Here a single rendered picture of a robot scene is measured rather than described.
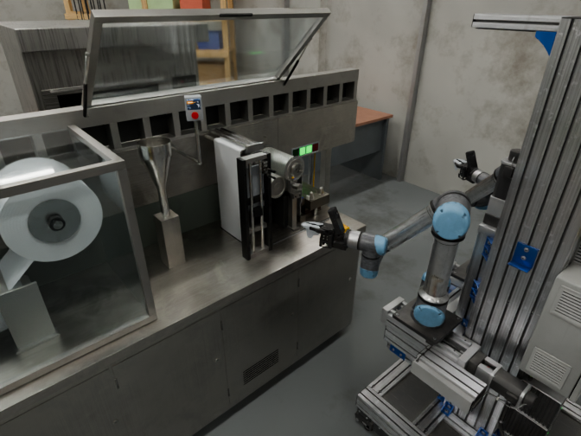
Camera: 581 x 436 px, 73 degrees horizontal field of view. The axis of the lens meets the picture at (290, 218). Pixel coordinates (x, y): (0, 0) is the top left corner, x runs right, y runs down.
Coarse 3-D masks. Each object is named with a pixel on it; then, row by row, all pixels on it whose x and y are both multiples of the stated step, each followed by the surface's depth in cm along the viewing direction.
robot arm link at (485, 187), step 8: (496, 168) 184; (488, 176) 189; (496, 176) 182; (480, 184) 195; (488, 184) 189; (464, 192) 209; (472, 192) 201; (480, 192) 196; (488, 192) 193; (472, 200) 204
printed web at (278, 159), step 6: (264, 150) 228; (270, 150) 226; (276, 150) 225; (240, 156) 197; (276, 156) 220; (282, 156) 218; (288, 156) 217; (276, 162) 218; (282, 162) 215; (276, 168) 219; (282, 168) 215; (282, 174) 217
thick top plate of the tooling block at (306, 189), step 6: (306, 186) 250; (312, 186) 250; (306, 192) 242; (324, 192) 242; (318, 198) 235; (324, 198) 239; (306, 204) 235; (312, 204) 233; (318, 204) 237; (324, 204) 241
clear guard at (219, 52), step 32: (128, 32) 141; (160, 32) 149; (192, 32) 157; (224, 32) 167; (256, 32) 178; (288, 32) 191; (128, 64) 158; (160, 64) 167; (192, 64) 178; (224, 64) 191; (256, 64) 205; (96, 96) 167; (128, 96) 178
